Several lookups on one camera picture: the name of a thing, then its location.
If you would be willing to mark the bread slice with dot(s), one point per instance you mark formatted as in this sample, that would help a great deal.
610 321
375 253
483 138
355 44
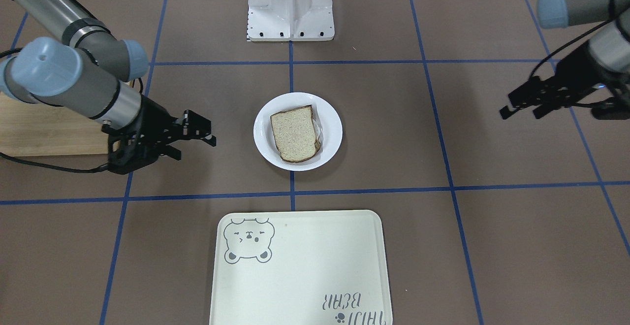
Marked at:
294 134
318 138

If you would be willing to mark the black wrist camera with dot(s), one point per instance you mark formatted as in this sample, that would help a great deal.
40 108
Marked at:
126 155

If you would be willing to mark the white round plate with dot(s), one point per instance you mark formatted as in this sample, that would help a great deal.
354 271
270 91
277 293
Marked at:
327 122

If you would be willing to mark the bread slice under egg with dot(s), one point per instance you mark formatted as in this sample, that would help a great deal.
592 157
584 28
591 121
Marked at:
318 138

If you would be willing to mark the wooden cutting board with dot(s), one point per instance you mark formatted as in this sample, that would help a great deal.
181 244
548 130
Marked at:
68 123

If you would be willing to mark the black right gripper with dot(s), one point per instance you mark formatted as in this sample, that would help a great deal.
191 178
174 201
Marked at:
153 120

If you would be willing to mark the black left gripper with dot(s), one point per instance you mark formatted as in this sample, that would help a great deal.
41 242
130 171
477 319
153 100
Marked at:
574 87

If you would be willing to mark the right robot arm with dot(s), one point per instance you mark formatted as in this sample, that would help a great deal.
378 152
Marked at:
81 66

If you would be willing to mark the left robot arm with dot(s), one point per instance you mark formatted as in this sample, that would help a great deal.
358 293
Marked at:
609 41

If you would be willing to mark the cream bear serving tray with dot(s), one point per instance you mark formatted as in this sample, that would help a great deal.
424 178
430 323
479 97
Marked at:
301 268

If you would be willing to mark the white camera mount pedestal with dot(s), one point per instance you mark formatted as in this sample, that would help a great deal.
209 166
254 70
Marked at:
290 20

